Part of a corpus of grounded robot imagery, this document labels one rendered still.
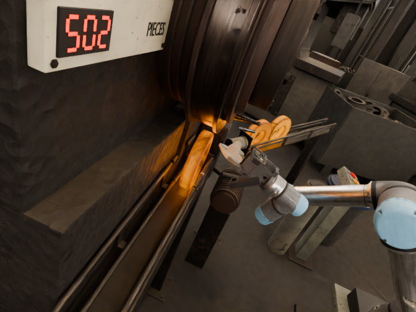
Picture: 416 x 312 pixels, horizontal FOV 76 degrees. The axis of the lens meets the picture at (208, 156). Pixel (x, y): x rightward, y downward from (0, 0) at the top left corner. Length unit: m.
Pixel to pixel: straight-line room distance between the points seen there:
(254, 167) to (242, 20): 0.54
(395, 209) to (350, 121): 2.02
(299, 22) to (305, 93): 2.82
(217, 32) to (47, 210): 0.35
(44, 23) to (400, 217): 0.82
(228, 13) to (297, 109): 2.97
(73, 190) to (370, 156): 2.89
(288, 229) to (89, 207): 1.36
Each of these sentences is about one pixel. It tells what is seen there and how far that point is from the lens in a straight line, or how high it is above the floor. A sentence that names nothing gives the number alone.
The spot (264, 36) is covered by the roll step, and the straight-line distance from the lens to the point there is 0.50.
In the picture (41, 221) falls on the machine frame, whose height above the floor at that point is 0.87.
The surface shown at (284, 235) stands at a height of 0.16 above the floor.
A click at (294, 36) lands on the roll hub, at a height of 1.15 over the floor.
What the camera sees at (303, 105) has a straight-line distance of 3.37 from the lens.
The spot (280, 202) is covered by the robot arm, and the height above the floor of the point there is 0.67.
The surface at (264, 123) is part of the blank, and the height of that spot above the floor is 0.78.
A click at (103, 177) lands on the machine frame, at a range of 0.46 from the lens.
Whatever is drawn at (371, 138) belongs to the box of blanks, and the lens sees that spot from 2.99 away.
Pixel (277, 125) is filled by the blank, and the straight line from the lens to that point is 1.30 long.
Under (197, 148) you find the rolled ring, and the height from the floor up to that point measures 0.82.
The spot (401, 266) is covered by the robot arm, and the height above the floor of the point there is 0.73.
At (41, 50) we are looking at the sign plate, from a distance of 0.29.
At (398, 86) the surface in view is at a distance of 4.57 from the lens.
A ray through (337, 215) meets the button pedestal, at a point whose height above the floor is 0.40.
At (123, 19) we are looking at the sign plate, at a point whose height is 1.11.
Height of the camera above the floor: 1.17
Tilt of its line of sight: 30 degrees down
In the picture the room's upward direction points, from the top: 21 degrees clockwise
